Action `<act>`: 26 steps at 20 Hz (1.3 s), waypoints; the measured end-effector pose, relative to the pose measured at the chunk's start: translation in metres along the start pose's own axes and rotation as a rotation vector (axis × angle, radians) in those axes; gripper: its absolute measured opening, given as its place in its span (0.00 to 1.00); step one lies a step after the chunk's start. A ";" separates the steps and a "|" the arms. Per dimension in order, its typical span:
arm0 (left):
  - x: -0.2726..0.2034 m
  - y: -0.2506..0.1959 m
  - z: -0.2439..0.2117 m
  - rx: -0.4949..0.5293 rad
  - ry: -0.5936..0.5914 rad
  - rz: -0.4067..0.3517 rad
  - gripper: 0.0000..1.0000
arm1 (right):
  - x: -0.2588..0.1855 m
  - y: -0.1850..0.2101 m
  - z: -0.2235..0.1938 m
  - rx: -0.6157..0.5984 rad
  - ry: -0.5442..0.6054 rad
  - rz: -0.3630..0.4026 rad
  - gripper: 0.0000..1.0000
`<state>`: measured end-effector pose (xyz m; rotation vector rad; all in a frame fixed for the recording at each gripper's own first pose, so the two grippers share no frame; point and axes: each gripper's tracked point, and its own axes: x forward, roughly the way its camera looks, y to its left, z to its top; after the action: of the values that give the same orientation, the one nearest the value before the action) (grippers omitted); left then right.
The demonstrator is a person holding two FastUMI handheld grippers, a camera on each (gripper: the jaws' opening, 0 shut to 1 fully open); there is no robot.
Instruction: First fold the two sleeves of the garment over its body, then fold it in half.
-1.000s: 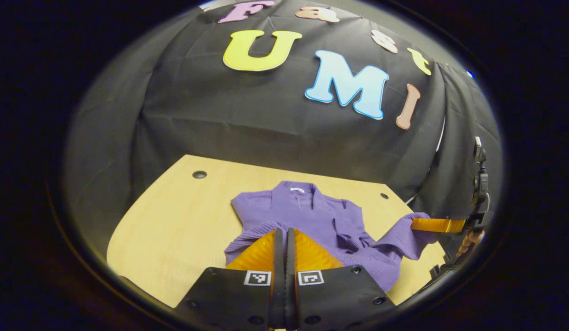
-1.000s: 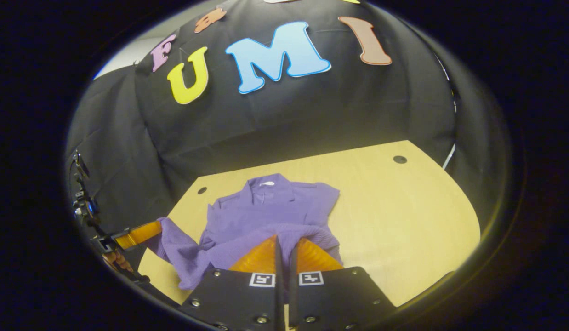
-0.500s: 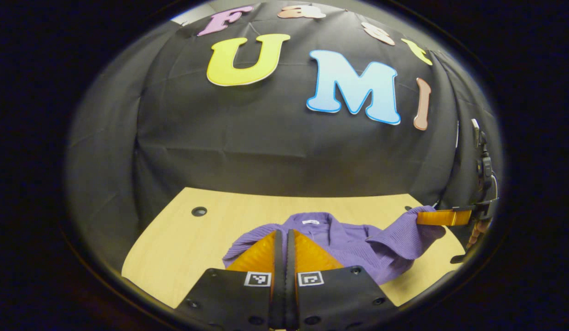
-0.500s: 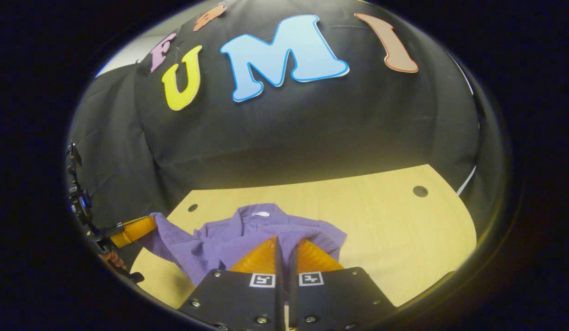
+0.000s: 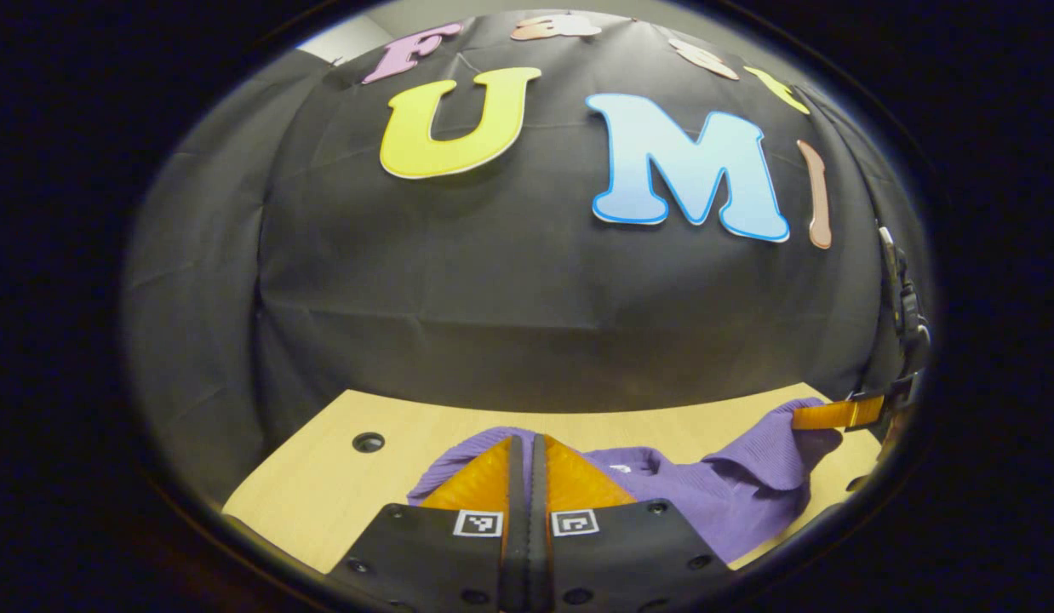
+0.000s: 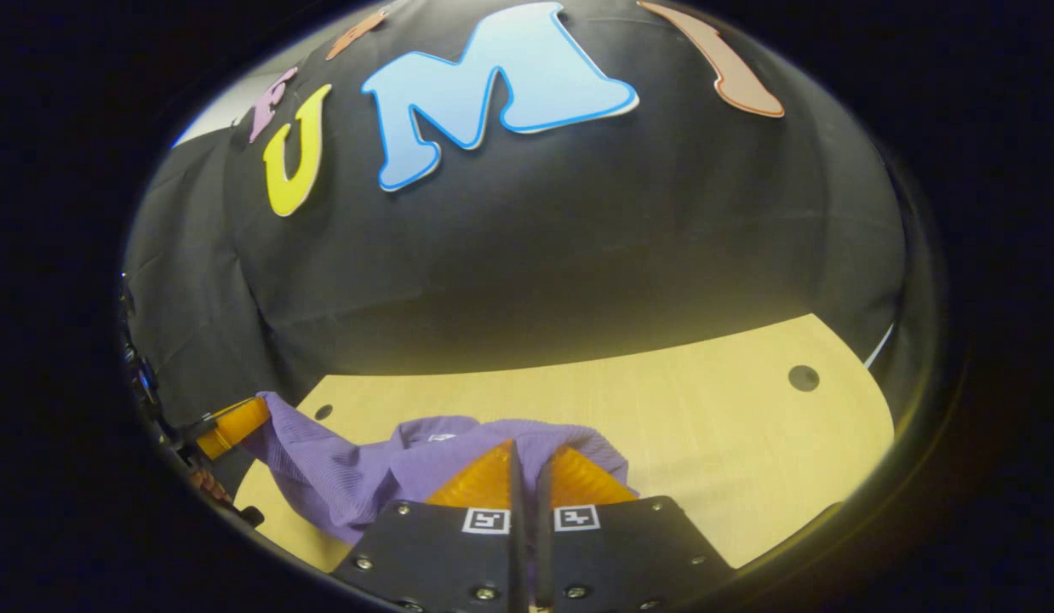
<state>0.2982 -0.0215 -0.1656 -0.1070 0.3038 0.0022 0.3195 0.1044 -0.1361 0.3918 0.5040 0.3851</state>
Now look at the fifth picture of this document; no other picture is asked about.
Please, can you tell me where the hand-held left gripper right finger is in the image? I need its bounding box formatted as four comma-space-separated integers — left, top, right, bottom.
528, 434, 736, 613

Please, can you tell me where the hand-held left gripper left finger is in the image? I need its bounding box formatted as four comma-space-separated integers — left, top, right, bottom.
327, 434, 530, 613

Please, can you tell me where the purple shirt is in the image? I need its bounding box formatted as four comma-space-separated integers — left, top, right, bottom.
406, 398, 845, 567

